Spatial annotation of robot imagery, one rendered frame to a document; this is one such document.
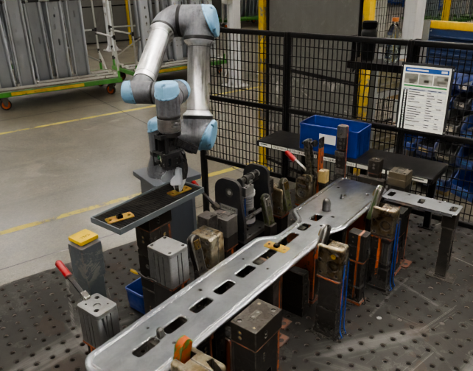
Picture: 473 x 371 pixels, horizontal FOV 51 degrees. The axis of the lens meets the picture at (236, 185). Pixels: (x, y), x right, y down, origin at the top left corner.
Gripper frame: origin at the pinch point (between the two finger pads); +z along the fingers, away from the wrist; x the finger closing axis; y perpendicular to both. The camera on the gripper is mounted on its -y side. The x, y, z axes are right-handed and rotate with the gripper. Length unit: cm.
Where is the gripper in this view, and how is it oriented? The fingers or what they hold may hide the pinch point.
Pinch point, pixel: (179, 186)
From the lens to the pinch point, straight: 166.7
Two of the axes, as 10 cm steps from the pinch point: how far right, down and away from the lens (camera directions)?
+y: -6.9, 3.0, -6.5
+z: 0.2, 9.2, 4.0
